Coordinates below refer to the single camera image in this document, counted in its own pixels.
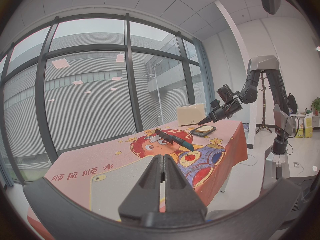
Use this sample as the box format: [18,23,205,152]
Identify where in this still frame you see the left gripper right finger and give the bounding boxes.
[159,154,208,229]

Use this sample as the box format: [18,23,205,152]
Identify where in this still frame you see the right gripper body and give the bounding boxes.
[208,103,243,123]

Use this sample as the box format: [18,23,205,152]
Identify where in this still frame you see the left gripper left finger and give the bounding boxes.
[118,154,164,226]

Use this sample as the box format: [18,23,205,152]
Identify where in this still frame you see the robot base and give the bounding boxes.
[259,145,320,226]

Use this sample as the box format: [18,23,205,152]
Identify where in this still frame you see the slice of bread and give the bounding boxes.
[195,125,213,134]

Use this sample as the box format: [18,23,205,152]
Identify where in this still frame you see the cream toaster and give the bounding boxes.
[176,104,206,127]

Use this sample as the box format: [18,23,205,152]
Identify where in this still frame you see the dark grey tray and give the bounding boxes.
[190,125,217,138]

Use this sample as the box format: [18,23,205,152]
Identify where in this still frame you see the cutting board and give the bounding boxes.
[89,156,167,212]

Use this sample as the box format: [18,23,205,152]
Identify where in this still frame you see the wooden coat stand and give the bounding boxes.
[255,73,273,134]

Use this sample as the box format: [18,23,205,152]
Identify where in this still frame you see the blue curtain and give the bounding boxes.
[192,38,214,114]

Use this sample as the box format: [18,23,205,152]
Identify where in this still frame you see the black backpack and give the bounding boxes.
[287,93,298,115]

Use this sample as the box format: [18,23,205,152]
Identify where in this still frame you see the yellow bag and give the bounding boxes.
[294,113,314,139]

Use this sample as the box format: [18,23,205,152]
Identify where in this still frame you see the green potted plant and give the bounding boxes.
[311,97,320,117]

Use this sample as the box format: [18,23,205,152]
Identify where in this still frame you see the window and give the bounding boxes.
[0,13,208,187]

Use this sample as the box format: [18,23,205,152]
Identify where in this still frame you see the knife with blue-green handle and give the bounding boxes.
[155,129,194,152]

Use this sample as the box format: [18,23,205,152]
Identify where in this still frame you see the black cable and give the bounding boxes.
[290,116,301,137]

